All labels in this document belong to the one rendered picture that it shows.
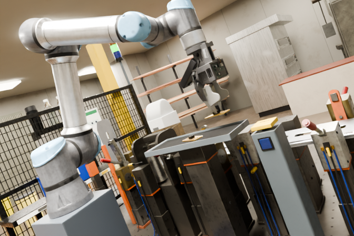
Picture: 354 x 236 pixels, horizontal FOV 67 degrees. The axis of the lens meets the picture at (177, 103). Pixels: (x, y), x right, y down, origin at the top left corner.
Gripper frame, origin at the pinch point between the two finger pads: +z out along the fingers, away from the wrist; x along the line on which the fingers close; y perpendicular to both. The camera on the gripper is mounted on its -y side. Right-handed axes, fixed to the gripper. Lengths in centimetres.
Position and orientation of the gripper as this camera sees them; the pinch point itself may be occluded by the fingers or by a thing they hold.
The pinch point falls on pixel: (215, 108)
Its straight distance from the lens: 85.2
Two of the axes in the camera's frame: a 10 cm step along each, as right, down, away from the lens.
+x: 6.7, -3.0, 6.7
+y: 6.4, -2.3, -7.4
